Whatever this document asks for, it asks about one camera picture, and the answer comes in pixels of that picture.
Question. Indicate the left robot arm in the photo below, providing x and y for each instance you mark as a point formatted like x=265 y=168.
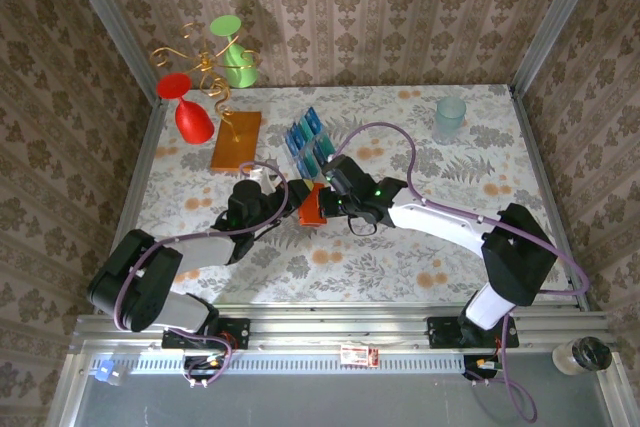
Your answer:
x=150 y=267

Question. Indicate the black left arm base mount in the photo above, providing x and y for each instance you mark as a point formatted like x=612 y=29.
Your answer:
x=235 y=332

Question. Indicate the clear acrylic card stand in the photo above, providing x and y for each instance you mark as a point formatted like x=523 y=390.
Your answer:
x=300 y=152

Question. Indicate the red and white sticker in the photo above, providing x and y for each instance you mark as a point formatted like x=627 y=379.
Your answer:
x=357 y=354

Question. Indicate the red plastic wine glass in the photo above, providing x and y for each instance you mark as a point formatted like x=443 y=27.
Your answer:
x=192 y=122

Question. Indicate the black power connector block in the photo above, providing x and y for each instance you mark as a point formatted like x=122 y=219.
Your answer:
x=475 y=364
x=197 y=364

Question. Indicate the glass jar with dark lid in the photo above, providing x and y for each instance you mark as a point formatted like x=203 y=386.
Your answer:
x=582 y=354

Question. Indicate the aluminium front rail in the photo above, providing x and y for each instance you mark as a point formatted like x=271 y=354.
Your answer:
x=340 y=329

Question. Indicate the grey metal panel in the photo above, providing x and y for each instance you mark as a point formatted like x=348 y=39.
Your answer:
x=325 y=402

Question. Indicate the aluminium frame post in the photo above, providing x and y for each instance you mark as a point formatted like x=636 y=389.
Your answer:
x=116 y=27
x=555 y=22

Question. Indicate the aluminium table side rail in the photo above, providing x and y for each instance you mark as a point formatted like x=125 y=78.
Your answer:
x=140 y=172
x=542 y=172

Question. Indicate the orange card holder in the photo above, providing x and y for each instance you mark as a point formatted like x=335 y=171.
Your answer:
x=312 y=212

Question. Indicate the blue and white connector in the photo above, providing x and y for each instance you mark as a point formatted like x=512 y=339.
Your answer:
x=105 y=372

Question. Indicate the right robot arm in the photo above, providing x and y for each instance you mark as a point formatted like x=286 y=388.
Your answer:
x=435 y=224

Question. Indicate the clear bluish plastic cup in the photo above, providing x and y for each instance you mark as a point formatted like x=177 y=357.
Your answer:
x=450 y=117

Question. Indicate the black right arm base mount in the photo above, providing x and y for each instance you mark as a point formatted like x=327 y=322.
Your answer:
x=442 y=334

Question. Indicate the green plastic wine glass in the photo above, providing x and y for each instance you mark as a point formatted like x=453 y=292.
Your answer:
x=239 y=69

